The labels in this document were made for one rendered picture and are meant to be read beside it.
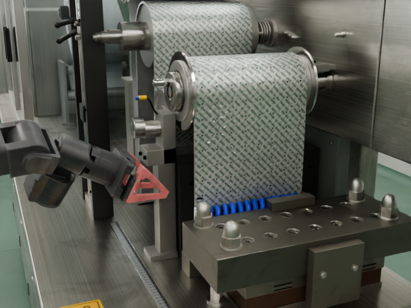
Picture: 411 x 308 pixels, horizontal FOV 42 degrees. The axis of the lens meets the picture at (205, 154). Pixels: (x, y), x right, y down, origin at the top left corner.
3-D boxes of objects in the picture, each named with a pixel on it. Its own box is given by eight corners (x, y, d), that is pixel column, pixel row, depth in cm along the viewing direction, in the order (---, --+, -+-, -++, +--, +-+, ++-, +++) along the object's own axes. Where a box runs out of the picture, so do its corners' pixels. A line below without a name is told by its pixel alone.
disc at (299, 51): (276, 111, 119) (279, 43, 115) (278, 111, 119) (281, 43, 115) (314, 126, 106) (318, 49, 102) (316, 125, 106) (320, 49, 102)
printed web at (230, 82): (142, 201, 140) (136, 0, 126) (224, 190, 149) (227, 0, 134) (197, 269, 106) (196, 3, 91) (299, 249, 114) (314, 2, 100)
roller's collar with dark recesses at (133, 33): (117, 49, 123) (115, 21, 121) (142, 49, 125) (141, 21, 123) (123, 52, 117) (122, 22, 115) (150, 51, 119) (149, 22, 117)
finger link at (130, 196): (162, 216, 93) (114, 199, 89) (151, 202, 99) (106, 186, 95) (180, 181, 92) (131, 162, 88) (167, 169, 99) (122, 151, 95)
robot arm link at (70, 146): (57, 142, 84) (58, 124, 89) (39, 175, 87) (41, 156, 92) (97, 157, 87) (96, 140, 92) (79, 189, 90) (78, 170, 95)
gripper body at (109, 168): (121, 200, 89) (80, 186, 86) (109, 181, 99) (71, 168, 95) (137, 165, 89) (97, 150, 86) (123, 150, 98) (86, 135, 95)
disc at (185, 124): (167, 121, 110) (166, 47, 105) (170, 121, 110) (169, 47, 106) (194, 138, 96) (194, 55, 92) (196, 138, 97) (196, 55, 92)
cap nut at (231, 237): (216, 243, 88) (216, 218, 87) (236, 239, 90) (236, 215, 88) (225, 253, 85) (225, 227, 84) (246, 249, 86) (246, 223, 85)
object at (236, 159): (194, 214, 103) (193, 120, 97) (299, 197, 111) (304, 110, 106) (195, 216, 102) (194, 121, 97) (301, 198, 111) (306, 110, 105)
